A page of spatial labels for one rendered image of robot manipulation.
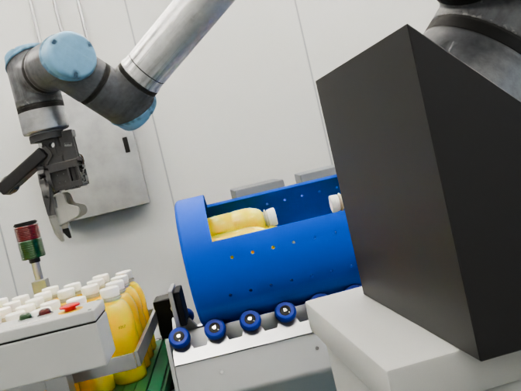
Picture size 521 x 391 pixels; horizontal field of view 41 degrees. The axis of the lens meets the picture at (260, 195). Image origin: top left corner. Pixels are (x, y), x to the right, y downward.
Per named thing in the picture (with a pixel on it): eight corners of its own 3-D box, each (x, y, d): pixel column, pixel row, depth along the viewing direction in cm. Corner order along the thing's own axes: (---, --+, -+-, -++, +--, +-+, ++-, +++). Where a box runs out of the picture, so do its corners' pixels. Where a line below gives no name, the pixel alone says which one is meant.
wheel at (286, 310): (280, 296, 144) (281, 300, 146) (270, 314, 142) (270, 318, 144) (299, 305, 143) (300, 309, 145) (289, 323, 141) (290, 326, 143)
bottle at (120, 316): (111, 382, 145) (90, 297, 144) (143, 371, 148) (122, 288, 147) (119, 390, 139) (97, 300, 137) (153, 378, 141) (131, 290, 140)
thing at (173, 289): (191, 345, 148) (178, 289, 147) (181, 348, 148) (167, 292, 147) (194, 333, 158) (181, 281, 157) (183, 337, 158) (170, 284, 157)
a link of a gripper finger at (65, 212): (83, 233, 132) (74, 187, 133) (52, 240, 131) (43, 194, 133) (87, 235, 135) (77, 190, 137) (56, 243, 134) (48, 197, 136)
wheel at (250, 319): (245, 305, 144) (246, 309, 146) (235, 323, 142) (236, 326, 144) (264, 313, 143) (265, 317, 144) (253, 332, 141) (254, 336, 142)
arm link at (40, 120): (12, 114, 131) (25, 117, 141) (18, 139, 132) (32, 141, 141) (58, 103, 132) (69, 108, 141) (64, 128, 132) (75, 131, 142)
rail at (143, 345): (141, 365, 132) (137, 351, 132) (137, 367, 132) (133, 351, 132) (159, 319, 172) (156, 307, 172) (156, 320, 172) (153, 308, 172)
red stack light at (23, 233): (38, 238, 182) (34, 223, 182) (14, 243, 182) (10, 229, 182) (44, 235, 189) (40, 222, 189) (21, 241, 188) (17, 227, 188)
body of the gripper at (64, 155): (83, 188, 134) (68, 126, 133) (39, 198, 133) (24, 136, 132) (91, 186, 141) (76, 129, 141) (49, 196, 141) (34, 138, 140)
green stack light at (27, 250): (43, 256, 183) (38, 238, 182) (18, 262, 182) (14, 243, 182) (48, 253, 189) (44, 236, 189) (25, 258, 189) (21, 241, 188)
